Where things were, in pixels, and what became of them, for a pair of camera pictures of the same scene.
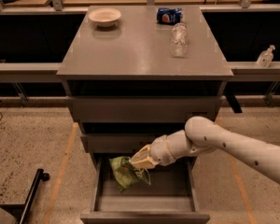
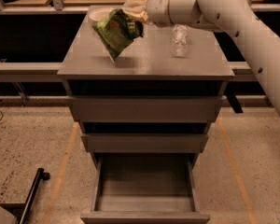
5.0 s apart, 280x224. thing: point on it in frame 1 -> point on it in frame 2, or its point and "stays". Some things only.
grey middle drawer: (119, 143) stays
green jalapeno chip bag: (125, 174) -> (118, 30)
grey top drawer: (143, 109) stays
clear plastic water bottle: (179, 40) stays
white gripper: (159, 150) -> (158, 6)
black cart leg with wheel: (21, 211) stays
